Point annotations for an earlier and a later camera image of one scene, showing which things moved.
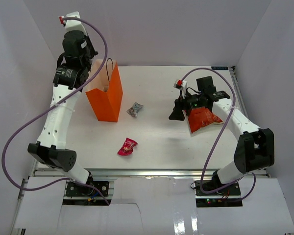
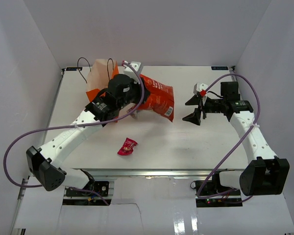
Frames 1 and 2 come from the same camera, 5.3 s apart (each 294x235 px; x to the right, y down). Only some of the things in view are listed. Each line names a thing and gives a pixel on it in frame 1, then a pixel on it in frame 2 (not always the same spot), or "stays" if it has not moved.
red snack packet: [128, 147] stays
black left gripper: [93, 52] to [138, 87]
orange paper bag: [105, 94] stays
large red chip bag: [200, 117] to [161, 100]
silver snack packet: [133, 110] stays
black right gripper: [181, 104] to [194, 117]
